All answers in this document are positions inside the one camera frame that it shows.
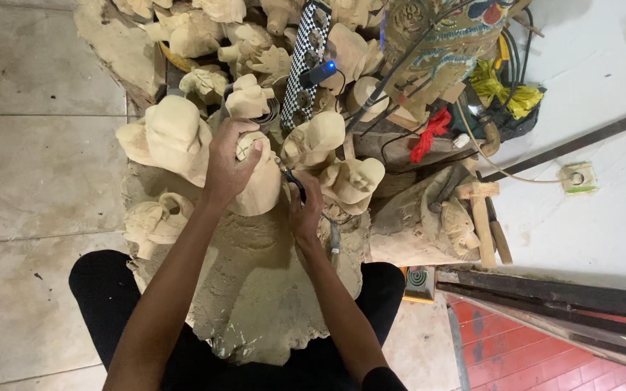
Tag rough wooden slab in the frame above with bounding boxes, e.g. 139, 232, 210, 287
73, 0, 168, 112

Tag black adapter with blue light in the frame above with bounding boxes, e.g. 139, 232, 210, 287
298, 60, 339, 89

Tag pale wooden figurine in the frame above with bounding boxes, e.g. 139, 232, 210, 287
227, 130, 284, 218

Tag person's black sleeve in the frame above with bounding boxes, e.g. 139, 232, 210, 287
361, 366, 408, 391

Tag mosquito coil box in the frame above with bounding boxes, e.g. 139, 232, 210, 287
399, 265, 437, 304

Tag red plastic strip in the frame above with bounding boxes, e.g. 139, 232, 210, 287
409, 106, 453, 164

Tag wooden mallet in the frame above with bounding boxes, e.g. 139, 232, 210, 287
454, 181, 501, 270

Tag roll of sandpaper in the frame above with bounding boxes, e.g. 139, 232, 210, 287
258, 98, 281, 134

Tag yellow plastic bag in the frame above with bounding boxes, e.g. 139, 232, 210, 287
469, 59, 545, 121

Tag beige cable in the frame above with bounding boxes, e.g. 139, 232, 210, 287
454, 100, 570, 185

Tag grey flexible tool shaft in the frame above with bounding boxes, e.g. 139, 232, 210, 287
321, 211, 342, 257

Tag dusty work cloth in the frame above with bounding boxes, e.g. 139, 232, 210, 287
120, 162, 375, 368

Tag carved wooden fish block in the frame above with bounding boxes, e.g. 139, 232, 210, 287
369, 162, 482, 268

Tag person's black trousers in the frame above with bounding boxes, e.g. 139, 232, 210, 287
68, 249, 407, 391

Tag black rotary carving tool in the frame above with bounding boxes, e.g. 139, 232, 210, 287
274, 156, 308, 206

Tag person's left hand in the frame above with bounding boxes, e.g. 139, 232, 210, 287
204, 117, 264, 205

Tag person's right hand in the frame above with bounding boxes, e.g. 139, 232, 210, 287
288, 170, 325, 243

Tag dark metal bar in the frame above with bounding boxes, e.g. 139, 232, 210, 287
480, 103, 626, 183

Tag wooden-handled chisel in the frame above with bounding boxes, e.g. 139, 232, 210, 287
484, 195, 514, 266

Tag heap of unfinished wood carvings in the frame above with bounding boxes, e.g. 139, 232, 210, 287
112, 0, 387, 261

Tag painted colourful wooden statue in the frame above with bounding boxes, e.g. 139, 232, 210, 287
380, 0, 516, 123

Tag checkered power strip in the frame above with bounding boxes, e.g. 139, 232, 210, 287
280, 0, 333, 132

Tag wall socket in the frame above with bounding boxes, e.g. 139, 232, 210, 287
560, 161, 600, 195

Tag dark wooden door frame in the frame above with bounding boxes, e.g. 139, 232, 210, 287
435, 265, 626, 377

